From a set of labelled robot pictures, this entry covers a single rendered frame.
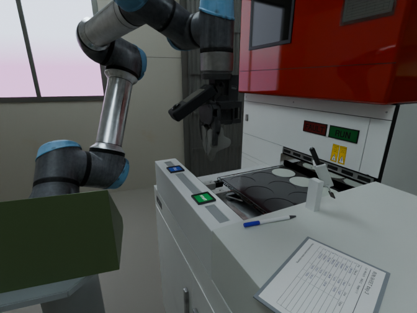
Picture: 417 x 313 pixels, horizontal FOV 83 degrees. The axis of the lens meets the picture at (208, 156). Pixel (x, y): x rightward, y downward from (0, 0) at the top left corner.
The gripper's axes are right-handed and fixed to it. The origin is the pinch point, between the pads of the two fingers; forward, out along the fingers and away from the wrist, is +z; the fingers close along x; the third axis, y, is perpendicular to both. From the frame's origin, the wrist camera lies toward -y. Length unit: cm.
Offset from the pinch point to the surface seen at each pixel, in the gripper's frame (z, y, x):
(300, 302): 13.9, -0.2, -32.8
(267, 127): 6, 58, 47
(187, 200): 14.8, -4.0, 6.1
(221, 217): 15.1, 1.0, -5.4
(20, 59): -36, -80, 238
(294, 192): 20.8, 37.7, 5.2
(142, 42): -56, 31, 223
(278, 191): 20.8, 32.6, 8.1
